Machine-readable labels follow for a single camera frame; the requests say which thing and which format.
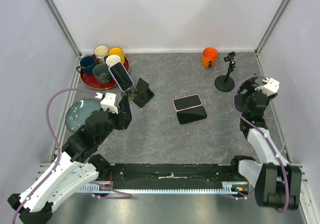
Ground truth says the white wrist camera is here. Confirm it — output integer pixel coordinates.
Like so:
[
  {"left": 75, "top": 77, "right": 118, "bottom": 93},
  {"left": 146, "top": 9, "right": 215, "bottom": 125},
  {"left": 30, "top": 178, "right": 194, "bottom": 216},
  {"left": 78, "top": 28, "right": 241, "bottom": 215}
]
[
  {"left": 95, "top": 92, "right": 119, "bottom": 114},
  {"left": 255, "top": 78, "right": 280, "bottom": 96}
]

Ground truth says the wooden round-base phone stand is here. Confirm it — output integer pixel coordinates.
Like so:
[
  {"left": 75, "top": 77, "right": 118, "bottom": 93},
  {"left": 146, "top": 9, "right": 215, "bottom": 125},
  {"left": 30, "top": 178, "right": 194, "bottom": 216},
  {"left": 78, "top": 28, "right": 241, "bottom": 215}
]
[{"left": 121, "top": 87, "right": 138, "bottom": 101}]

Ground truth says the cream mug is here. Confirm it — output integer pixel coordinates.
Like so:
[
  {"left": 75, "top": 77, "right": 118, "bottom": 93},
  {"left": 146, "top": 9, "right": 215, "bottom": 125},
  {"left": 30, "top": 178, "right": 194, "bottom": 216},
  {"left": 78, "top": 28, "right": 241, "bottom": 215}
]
[{"left": 94, "top": 45, "right": 109, "bottom": 64}]

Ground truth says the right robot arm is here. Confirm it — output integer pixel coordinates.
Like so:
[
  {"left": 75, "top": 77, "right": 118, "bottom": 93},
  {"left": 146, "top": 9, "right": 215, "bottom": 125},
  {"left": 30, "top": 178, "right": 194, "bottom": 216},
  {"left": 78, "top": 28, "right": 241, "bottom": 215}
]
[{"left": 229, "top": 74, "right": 302, "bottom": 212}]

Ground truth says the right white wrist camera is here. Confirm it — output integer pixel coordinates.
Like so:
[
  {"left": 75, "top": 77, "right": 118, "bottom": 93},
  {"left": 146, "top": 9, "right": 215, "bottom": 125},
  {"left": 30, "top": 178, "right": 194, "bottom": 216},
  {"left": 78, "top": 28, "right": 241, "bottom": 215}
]
[{"left": 255, "top": 78, "right": 280, "bottom": 96}]

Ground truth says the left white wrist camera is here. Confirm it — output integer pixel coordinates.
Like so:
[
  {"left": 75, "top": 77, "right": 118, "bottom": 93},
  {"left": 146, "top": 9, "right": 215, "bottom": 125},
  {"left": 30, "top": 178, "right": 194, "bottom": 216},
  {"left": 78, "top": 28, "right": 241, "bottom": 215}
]
[{"left": 95, "top": 92, "right": 119, "bottom": 114}]

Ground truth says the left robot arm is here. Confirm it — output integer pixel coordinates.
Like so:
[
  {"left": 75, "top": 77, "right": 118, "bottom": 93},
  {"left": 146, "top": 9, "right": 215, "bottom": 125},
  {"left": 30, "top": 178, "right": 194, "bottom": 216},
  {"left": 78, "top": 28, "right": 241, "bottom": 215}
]
[{"left": 8, "top": 104, "right": 132, "bottom": 223}]

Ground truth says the purple cable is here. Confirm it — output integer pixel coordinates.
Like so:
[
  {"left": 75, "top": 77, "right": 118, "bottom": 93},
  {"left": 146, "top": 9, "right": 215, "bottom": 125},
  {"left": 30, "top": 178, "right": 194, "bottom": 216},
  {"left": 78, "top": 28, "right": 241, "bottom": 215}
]
[
  {"left": 12, "top": 88, "right": 101, "bottom": 224},
  {"left": 231, "top": 75, "right": 291, "bottom": 212}
]

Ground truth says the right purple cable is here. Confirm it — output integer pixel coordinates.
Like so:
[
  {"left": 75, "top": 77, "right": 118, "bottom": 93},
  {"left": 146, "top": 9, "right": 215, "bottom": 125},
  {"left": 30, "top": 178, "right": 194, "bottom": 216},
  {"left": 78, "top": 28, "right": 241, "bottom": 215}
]
[{"left": 231, "top": 75, "right": 291, "bottom": 212}]

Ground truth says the phone in purple case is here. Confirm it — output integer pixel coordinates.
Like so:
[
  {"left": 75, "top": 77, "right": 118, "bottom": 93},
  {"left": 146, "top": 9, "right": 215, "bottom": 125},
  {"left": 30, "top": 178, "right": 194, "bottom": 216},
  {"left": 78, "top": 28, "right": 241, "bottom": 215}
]
[{"left": 108, "top": 62, "right": 134, "bottom": 92}]

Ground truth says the orange mug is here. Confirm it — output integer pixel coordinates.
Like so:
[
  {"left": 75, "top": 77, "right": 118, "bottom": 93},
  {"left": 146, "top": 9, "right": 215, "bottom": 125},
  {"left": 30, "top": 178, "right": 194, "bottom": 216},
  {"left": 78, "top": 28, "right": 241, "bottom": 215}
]
[{"left": 201, "top": 47, "right": 219, "bottom": 68}]

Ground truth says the white mug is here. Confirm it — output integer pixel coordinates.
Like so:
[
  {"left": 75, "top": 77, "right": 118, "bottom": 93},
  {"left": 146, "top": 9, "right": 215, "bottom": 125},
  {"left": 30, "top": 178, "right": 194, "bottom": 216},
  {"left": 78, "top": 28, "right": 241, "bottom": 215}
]
[{"left": 105, "top": 55, "right": 122, "bottom": 67}]

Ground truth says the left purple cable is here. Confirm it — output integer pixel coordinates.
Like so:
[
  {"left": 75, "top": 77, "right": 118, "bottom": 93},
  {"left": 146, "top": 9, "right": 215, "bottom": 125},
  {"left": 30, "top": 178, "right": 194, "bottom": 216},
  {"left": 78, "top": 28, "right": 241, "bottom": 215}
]
[{"left": 12, "top": 88, "right": 101, "bottom": 224}]

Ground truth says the black round-base phone stand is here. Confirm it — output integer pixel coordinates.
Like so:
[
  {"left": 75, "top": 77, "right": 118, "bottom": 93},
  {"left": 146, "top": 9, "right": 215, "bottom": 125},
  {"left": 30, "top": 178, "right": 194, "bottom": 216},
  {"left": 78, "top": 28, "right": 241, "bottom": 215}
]
[{"left": 214, "top": 52, "right": 236, "bottom": 92}]

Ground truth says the black phone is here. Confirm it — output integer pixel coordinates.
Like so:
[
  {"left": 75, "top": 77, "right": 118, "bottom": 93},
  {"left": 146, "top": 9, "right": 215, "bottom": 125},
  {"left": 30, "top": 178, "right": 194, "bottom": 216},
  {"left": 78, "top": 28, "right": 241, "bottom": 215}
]
[
  {"left": 176, "top": 106, "right": 207, "bottom": 125},
  {"left": 118, "top": 95, "right": 132, "bottom": 129}
]

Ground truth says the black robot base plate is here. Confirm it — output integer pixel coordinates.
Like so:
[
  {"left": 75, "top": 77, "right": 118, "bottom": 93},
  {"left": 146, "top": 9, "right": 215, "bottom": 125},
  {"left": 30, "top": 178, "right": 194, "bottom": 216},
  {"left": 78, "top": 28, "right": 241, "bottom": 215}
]
[{"left": 97, "top": 163, "right": 254, "bottom": 190}]

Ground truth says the blue ceramic plate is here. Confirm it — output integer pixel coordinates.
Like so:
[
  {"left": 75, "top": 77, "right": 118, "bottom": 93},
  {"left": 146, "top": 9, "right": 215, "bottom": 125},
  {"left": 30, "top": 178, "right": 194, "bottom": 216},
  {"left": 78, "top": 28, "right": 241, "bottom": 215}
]
[{"left": 65, "top": 99, "right": 101, "bottom": 133}]

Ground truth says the blue mug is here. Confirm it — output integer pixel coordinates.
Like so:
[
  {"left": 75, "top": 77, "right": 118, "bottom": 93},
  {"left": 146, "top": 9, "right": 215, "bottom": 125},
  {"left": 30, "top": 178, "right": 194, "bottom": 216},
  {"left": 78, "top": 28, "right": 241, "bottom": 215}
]
[{"left": 76, "top": 56, "right": 97, "bottom": 75}]

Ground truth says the black flat-base phone stand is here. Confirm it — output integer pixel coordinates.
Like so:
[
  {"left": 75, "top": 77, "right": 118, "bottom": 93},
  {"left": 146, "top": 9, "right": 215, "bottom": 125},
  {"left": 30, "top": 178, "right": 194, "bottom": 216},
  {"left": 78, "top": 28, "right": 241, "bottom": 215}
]
[{"left": 133, "top": 78, "right": 155, "bottom": 108}]

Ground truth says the red round tray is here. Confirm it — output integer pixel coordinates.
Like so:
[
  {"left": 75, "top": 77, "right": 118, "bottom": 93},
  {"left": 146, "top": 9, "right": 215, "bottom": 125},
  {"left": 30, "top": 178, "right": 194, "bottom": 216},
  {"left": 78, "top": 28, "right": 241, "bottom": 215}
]
[{"left": 79, "top": 55, "right": 117, "bottom": 90}]

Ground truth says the grey slotted cable duct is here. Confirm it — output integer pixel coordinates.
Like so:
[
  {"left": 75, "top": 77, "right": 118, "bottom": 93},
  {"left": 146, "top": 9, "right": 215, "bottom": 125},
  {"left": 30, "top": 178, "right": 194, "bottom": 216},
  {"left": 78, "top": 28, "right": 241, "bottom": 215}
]
[{"left": 76, "top": 182, "right": 249, "bottom": 195}]

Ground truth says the yellow mug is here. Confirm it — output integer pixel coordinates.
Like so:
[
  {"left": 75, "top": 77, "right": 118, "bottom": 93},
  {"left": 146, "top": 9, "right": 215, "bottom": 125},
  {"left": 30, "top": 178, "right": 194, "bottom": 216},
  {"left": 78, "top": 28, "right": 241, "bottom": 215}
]
[{"left": 108, "top": 47, "right": 125, "bottom": 64}]

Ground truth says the dark green mug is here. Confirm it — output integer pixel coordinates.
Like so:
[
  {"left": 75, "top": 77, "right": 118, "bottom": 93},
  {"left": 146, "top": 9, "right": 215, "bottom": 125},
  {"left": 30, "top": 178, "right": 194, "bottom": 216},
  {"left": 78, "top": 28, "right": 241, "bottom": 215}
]
[{"left": 92, "top": 64, "right": 112, "bottom": 84}]

